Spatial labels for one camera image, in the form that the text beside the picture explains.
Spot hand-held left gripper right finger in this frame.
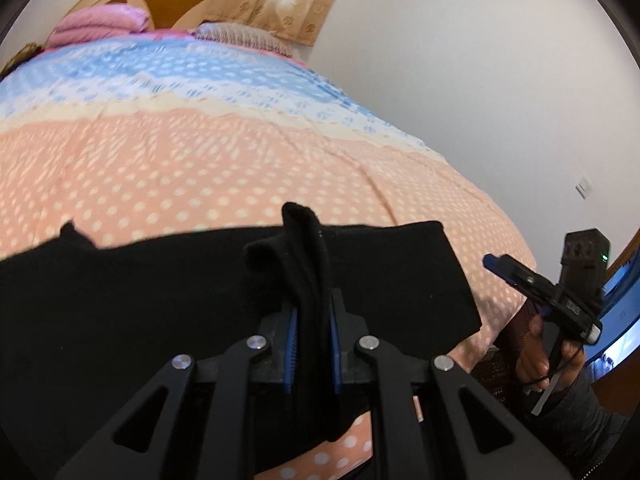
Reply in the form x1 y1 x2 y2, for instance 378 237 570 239
327 289 576 480

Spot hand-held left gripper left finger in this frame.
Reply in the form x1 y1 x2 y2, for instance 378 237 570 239
52 304 302 480

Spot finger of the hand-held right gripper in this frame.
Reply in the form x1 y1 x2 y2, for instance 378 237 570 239
482 253 537 302

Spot black pants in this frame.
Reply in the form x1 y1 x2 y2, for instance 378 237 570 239
0 201 484 480

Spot person's right forearm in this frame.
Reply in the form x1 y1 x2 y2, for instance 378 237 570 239
542 369 632 479

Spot person's right hand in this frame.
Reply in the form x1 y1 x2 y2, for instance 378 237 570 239
514 314 587 392

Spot blue glossy panel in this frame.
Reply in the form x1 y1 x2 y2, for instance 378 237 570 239
585 255 640 386

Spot person's dark patterned clothing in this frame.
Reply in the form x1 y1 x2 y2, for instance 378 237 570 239
472 300 538 398

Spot polka dot bedspread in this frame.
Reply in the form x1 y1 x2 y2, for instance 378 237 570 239
0 27 540 480

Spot striped pillow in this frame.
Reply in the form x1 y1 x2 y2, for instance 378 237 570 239
191 21 297 59

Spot pink pillow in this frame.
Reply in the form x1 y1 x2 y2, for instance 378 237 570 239
43 2 152 51

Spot brown patterned bundle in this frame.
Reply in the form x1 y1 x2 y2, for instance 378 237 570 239
0 42 45 80

